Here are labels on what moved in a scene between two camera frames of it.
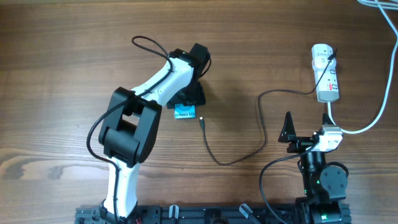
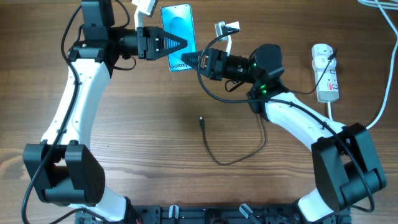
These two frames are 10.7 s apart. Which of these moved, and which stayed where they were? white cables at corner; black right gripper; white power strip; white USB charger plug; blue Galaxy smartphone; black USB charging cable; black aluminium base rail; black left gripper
Moved: blue Galaxy smartphone; black left gripper; black right gripper
Stayed: white cables at corner; white power strip; black USB charging cable; black aluminium base rail; white USB charger plug
